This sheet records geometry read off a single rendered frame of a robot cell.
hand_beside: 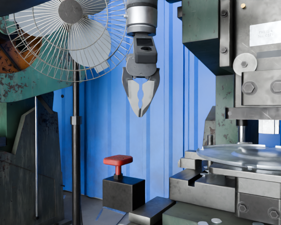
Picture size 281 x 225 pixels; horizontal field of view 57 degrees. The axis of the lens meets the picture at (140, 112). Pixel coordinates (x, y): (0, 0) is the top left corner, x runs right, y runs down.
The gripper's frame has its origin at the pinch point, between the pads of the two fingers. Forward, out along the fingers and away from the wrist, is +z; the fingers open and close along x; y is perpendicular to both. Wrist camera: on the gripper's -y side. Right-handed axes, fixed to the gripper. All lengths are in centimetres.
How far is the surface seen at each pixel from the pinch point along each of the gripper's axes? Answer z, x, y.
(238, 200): 18.0, -21.3, -9.5
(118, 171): 15.8, 5.0, 3.3
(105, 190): 20.5, 8.4, 2.5
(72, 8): -38, 26, 51
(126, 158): 12.2, 3.0, 2.6
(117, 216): 100, 7, 143
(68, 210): 102, 49, 159
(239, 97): -4.0, -25.1, 1.1
